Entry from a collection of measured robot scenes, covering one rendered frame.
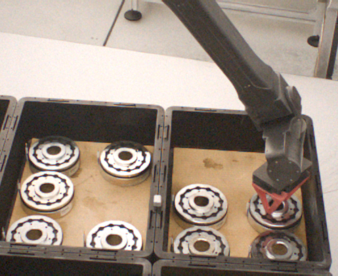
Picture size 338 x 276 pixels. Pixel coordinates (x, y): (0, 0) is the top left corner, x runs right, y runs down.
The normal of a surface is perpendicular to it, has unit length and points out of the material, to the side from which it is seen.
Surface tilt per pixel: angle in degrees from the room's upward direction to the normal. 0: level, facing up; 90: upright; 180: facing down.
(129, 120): 90
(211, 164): 0
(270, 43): 0
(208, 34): 103
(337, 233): 0
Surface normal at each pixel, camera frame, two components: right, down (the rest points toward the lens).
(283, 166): -0.19, 0.64
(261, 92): -0.04, 0.82
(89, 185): 0.04, -0.74
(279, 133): -0.48, -0.72
